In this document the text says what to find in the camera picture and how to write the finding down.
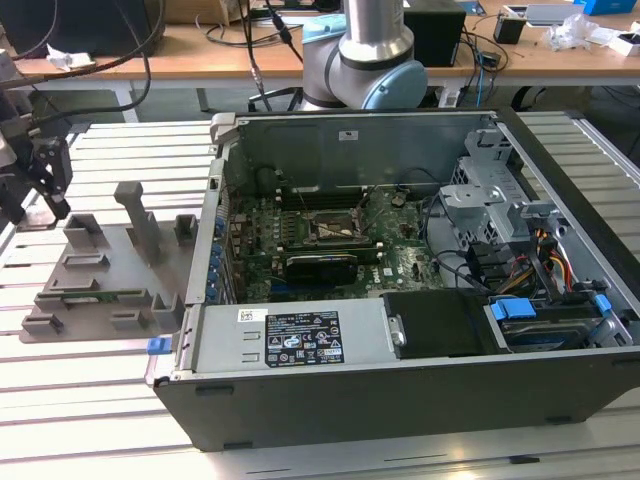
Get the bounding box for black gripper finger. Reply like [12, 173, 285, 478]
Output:
[0, 172, 26, 225]
[29, 135, 74, 221]

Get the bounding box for silver socket cover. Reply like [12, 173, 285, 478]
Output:
[352, 192, 384, 236]

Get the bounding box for CPU socket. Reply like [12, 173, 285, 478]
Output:
[307, 207, 364, 246]

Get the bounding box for crumpled white paper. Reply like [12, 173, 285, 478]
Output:
[46, 42, 96, 71]

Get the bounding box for large black box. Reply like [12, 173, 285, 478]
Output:
[0, 0, 164, 57]

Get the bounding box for grey parts rack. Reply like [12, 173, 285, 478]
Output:
[17, 182, 199, 344]

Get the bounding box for long wooden desk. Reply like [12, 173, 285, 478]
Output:
[0, 4, 640, 124]

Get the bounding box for brown cardboard box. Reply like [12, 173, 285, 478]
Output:
[164, 0, 251, 25]

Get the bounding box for silver power supply unit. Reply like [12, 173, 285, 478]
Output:
[192, 299, 396, 374]

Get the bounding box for black graphics card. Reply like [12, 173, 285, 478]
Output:
[284, 252, 359, 286]

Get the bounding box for pale blue device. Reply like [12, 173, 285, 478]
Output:
[301, 12, 347, 45]

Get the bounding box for green motherboard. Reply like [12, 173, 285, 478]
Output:
[227, 187, 451, 304]

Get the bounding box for black speaker box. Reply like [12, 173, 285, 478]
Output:
[403, 7, 466, 69]

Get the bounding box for open black PC case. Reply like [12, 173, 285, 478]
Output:
[144, 105, 640, 454]

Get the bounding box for black drive bay cover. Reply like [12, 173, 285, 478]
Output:
[382, 289, 496, 361]

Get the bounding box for silver drive cage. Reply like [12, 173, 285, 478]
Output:
[439, 127, 556, 246]

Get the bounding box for hard disk in blue carrier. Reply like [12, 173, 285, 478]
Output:
[482, 294, 609, 351]

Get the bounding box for white flat tray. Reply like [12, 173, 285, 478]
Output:
[504, 3, 586, 26]

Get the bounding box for clear plastic bag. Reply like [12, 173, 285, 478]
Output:
[542, 13, 609, 51]

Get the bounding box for blue cardboard box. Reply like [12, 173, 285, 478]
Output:
[572, 0, 616, 19]

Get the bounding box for white cardboard box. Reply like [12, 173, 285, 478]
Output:
[607, 30, 640, 59]

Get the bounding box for black camera cable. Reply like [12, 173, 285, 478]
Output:
[0, 0, 167, 131]

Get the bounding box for grey case handle latch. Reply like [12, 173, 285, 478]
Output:
[209, 112, 242, 147]

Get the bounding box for black coiled desk cable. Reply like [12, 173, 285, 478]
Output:
[205, 0, 305, 112]

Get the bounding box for black internal cable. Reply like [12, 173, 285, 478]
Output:
[422, 192, 494, 296]

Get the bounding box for black cable tangle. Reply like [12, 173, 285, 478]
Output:
[464, 24, 511, 109]

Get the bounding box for red yellow orange wires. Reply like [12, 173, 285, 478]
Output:
[532, 227, 574, 294]

